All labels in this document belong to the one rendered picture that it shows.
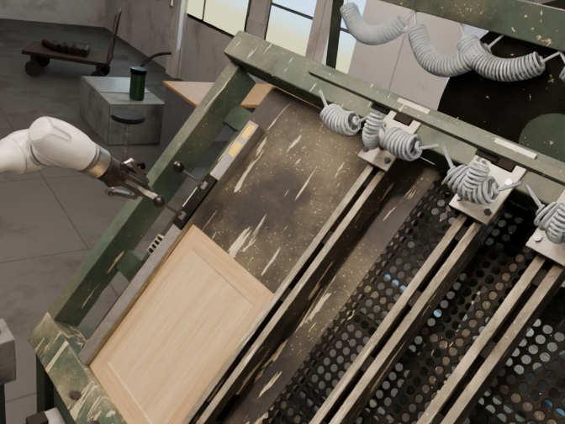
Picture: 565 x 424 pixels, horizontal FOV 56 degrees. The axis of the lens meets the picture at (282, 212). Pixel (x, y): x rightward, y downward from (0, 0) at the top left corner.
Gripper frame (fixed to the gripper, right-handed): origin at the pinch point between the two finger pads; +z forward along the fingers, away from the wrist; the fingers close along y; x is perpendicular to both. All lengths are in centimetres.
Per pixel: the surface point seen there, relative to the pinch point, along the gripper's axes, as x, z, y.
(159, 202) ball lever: 4.9, 0.6, 0.1
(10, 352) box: -11, 1, 69
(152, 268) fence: 6.9, 13.0, 19.6
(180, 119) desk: -297, 222, -40
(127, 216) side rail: -17.4, 12.1, 13.1
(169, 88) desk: -327, 212, -59
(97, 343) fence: 7, 13, 49
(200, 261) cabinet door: 19.6, 15.3, 7.7
